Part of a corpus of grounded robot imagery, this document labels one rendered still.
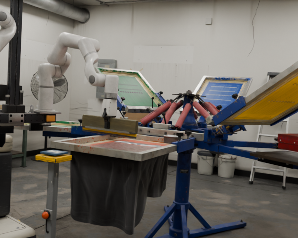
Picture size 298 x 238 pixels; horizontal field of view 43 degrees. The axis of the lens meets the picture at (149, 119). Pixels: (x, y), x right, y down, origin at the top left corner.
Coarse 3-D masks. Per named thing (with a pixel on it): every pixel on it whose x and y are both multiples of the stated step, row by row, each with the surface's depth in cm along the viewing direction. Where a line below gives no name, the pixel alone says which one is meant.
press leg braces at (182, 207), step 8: (168, 208) 331; (184, 208) 327; (192, 208) 342; (168, 216) 327; (184, 216) 321; (200, 216) 348; (160, 224) 323; (184, 224) 316; (208, 224) 355; (152, 232) 319; (184, 232) 311
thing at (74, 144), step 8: (88, 136) 246; (96, 136) 250; (104, 136) 258; (112, 136) 268; (144, 136) 272; (152, 136) 269; (56, 144) 213; (64, 144) 210; (72, 144) 208; (80, 144) 207; (176, 144) 233; (88, 152) 203; (96, 152) 201; (104, 152) 199; (112, 152) 197; (120, 152) 195; (128, 152) 193; (136, 152) 193; (144, 152) 195; (152, 152) 201; (160, 152) 210; (168, 152) 221; (136, 160) 191; (144, 160) 193
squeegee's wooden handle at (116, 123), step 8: (88, 120) 219; (96, 120) 217; (112, 120) 212; (120, 120) 210; (128, 120) 208; (136, 120) 207; (112, 128) 212; (120, 128) 210; (128, 128) 208; (136, 128) 207
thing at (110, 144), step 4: (116, 140) 263; (120, 140) 264; (124, 140) 265; (128, 140) 267; (132, 140) 268; (92, 144) 235; (96, 144) 236; (100, 144) 237; (104, 144) 238; (108, 144) 239; (112, 144) 240; (116, 144) 241; (120, 144) 242; (124, 144) 244; (128, 144) 245; (132, 144) 246; (112, 148) 224; (116, 148) 225
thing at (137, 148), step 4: (152, 144) 253; (156, 144) 254; (160, 144) 255; (164, 144) 256; (168, 144) 258; (120, 148) 226; (124, 148) 227; (128, 148) 228; (132, 148) 229; (136, 148) 230; (140, 148) 232; (144, 148) 233; (148, 148) 234; (152, 148) 235
